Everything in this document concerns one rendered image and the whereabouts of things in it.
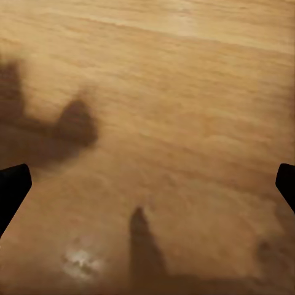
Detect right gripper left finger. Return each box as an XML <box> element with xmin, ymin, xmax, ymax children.
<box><xmin>0</xmin><ymin>163</ymin><xmax>32</xmax><ymax>237</ymax></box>

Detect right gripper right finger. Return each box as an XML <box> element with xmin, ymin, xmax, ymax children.
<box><xmin>275</xmin><ymin>163</ymin><xmax>295</xmax><ymax>212</ymax></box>

